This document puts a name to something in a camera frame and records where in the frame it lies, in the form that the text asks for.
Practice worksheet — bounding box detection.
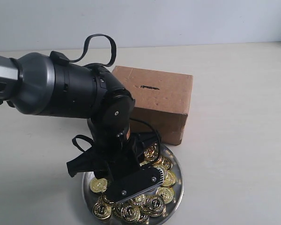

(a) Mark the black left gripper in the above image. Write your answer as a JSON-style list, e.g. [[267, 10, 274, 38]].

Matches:
[[67, 121, 161, 181]]

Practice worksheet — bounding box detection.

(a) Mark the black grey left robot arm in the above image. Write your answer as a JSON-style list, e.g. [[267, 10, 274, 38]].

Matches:
[[0, 51, 163, 185]]

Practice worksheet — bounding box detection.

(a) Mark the brown cardboard slotted box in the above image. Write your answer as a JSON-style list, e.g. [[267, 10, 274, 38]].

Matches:
[[112, 66, 193, 145]]

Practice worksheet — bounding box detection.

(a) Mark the gold coin left side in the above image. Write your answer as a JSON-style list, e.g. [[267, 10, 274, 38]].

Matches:
[[89, 177, 108, 193]]

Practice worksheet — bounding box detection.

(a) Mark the gold coin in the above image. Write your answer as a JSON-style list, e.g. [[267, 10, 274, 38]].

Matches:
[[146, 195, 165, 213], [121, 205, 141, 223], [93, 202, 112, 220], [161, 170, 177, 188], [89, 177, 108, 193]]

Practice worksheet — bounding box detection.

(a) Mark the gold coin right side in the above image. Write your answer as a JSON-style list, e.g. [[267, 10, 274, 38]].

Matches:
[[161, 170, 177, 188]]

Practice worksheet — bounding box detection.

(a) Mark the round steel plate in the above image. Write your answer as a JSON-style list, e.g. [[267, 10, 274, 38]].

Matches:
[[82, 145, 184, 225]]

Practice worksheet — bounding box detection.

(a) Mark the gold coin front left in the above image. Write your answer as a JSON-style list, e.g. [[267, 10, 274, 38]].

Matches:
[[93, 202, 112, 220]]

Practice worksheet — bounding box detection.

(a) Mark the gold coin front centre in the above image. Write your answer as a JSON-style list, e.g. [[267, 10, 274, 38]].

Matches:
[[121, 205, 141, 223]]

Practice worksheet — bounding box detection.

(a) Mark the gold coin front right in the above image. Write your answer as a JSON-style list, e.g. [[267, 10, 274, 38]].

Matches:
[[146, 195, 165, 213]]

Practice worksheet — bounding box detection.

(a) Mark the black flat cable loop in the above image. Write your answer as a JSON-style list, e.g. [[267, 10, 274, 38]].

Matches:
[[49, 33, 117, 68]]

